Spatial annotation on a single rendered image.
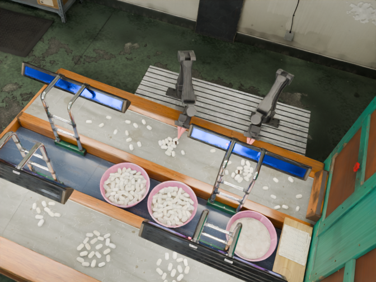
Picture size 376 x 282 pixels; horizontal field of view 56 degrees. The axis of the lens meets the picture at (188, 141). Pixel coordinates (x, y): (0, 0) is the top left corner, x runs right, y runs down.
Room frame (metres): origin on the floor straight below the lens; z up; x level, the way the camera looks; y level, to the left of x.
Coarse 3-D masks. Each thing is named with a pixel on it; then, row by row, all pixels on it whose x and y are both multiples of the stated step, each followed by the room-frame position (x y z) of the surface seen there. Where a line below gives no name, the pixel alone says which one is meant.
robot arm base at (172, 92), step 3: (168, 87) 1.69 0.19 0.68; (168, 90) 1.67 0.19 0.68; (171, 90) 1.67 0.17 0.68; (174, 90) 1.68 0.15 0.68; (168, 93) 1.64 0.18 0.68; (171, 93) 1.64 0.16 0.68; (174, 93) 1.65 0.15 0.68; (177, 93) 1.62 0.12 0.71; (180, 93) 1.62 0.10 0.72; (171, 96) 1.62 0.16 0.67; (174, 96) 1.62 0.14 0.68; (177, 96) 1.62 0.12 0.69; (180, 96) 1.62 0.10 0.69; (180, 99) 1.61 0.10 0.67
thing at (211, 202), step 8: (232, 144) 0.98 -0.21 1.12; (264, 152) 0.97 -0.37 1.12; (224, 160) 0.89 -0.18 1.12; (224, 168) 0.86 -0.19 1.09; (256, 168) 0.87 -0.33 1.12; (256, 176) 0.83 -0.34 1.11; (216, 184) 0.86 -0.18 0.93; (232, 184) 0.85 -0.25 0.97; (216, 192) 0.86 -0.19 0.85; (248, 192) 0.82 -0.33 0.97; (208, 200) 0.87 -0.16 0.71; (240, 200) 0.83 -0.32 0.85; (216, 208) 0.85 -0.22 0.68; (224, 208) 0.84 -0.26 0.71; (232, 208) 0.85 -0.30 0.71; (240, 208) 0.82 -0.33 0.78
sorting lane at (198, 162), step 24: (48, 96) 1.40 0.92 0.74; (72, 96) 1.43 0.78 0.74; (48, 120) 1.21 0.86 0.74; (96, 120) 1.27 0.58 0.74; (120, 120) 1.30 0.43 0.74; (120, 144) 1.13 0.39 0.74; (144, 144) 1.15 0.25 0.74; (192, 144) 1.21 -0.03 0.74; (192, 168) 1.04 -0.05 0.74; (216, 168) 1.07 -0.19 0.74; (264, 168) 1.12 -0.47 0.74; (240, 192) 0.94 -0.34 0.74; (264, 192) 0.96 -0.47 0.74; (288, 192) 0.98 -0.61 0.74
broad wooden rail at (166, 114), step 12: (60, 72) 1.60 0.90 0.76; (72, 72) 1.61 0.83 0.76; (96, 84) 1.54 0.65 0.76; (120, 96) 1.47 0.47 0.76; (132, 96) 1.49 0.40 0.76; (132, 108) 1.40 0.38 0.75; (144, 108) 1.41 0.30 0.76; (156, 108) 1.42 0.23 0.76; (168, 108) 1.44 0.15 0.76; (168, 120) 1.35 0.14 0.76; (192, 120) 1.37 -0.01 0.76; (204, 120) 1.39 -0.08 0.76; (228, 132) 1.32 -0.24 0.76; (252, 144) 1.26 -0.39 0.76; (264, 144) 1.28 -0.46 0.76; (288, 156) 1.22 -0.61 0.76; (300, 156) 1.23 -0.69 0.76; (312, 168) 1.16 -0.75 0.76
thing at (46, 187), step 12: (0, 168) 0.68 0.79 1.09; (12, 168) 0.68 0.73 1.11; (24, 168) 0.71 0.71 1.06; (12, 180) 0.65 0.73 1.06; (24, 180) 0.64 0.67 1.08; (36, 180) 0.64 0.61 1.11; (48, 180) 0.66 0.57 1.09; (36, 192) 0.61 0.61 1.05; (48, 192) 0.61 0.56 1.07; (60, 192) 0.61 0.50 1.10; (72, 192) 0.64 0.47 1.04
